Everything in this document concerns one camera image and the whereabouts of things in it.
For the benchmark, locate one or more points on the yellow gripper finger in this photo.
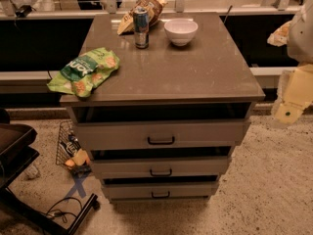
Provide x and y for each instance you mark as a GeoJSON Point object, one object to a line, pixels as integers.
{"type": "Point", "coordinates": [280, 36]}
{"type": "Point", "coordinates": [295, 94]}

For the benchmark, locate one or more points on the drawer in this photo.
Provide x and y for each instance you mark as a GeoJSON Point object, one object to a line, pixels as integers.
{"type": "Point", "coordinates": [169, 167]}
{"type": "Point", "coordinates": [159, 190]}
{"type": "Point", "coordinates": [161, 134]}

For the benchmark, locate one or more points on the top drawer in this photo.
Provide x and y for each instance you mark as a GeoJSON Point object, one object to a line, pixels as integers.
{"type": "Point", "coordinates": [161, 134]}

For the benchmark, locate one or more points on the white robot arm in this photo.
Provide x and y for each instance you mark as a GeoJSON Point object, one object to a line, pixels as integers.
{"type": "Point", "coordinates": [300, 38]}

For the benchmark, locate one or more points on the brown chip bag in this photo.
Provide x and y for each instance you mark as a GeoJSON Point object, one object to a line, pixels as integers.
{"type": "Point", "coordinates": [154, 9]}

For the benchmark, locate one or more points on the middle drawer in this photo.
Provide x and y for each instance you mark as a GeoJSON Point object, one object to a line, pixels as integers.
{"type": "Point", "coordinates": [169, 167]}

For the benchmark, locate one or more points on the white bowl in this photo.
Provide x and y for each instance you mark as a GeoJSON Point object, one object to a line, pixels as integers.
{"type": "Point", "coordinates": [180, 31]}

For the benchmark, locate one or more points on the bottom drawer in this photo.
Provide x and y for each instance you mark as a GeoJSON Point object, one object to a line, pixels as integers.
{"type": "Point", "coordinates": [159, 190]}

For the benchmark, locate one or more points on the grey drawer cabinet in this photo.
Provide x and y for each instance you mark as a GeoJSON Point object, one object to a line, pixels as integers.
{"type": "Point", "coordinates": [206, 80]}

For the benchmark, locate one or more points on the black cart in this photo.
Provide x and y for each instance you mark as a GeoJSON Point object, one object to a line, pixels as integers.
{"type": "Point", "coordinates": [15, 156]}

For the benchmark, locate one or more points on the green rice chip bag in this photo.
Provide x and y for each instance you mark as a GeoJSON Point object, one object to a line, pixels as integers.
{"type": "Point", "coordinates": [85, 73]}

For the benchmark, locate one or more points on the blue energy drink can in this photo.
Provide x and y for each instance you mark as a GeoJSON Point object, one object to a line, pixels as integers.
{"type": "Point", "coordinates": [141, 27]}

